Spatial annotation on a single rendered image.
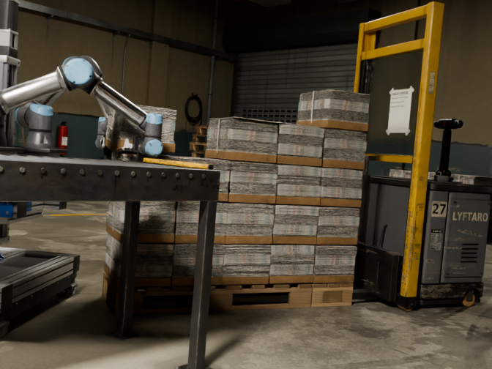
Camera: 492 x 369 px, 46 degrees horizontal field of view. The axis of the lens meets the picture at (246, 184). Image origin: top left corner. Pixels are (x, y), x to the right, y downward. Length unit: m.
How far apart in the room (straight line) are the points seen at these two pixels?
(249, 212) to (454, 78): 6.91
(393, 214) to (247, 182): 1.18
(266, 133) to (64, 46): 7.39
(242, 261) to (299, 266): 0.36
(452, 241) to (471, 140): 5.73
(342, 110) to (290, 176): 0.51
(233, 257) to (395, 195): 1.28
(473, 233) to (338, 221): 0.93
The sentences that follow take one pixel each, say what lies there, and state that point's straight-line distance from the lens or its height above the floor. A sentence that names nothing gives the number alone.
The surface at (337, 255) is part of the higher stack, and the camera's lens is 3.52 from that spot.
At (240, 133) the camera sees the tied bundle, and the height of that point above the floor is 0.98.
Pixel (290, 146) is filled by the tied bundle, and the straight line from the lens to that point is 3.28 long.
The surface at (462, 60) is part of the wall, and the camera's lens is 9.73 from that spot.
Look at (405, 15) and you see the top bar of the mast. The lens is 3.89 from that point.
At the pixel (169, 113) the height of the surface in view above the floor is 1.05.
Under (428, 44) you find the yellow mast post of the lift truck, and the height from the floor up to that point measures 1.60.
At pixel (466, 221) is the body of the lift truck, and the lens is 3.90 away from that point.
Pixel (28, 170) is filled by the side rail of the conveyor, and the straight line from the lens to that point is 1.81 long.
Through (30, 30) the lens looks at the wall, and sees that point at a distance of 10.07.
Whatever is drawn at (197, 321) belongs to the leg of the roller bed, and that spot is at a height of 0.20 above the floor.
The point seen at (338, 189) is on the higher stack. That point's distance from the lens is 3.46.
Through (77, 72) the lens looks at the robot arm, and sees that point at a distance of 2.60.
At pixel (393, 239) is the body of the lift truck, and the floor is 0.39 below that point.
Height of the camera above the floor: 0.87
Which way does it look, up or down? 3 degrees down
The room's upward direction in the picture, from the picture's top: 5 degrees clockwise
